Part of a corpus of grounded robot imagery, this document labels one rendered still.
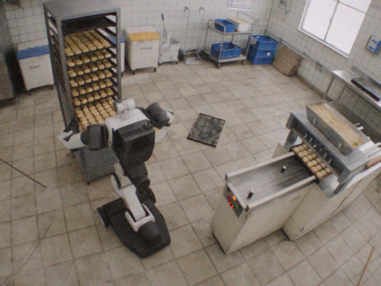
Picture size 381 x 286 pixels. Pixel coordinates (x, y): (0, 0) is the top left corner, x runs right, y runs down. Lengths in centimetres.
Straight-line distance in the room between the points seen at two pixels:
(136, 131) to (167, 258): 133
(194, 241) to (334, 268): 153
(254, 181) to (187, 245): 95
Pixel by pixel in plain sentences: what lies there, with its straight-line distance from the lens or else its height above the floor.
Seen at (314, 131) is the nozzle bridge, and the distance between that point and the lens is 213.
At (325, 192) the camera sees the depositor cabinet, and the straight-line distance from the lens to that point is 221.
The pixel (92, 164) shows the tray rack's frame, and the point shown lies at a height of 15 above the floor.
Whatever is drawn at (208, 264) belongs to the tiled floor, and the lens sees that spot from 245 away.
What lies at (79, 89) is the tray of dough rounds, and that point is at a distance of 224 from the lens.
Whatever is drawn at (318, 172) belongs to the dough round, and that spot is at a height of 92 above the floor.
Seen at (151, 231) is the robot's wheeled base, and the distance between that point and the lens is 214.
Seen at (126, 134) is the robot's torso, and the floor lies 128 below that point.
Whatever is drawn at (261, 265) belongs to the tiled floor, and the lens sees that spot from 259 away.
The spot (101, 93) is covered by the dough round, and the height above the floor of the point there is 105.
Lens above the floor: 226
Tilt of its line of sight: 42 degrees down
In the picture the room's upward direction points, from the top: 9 degrees clockwise
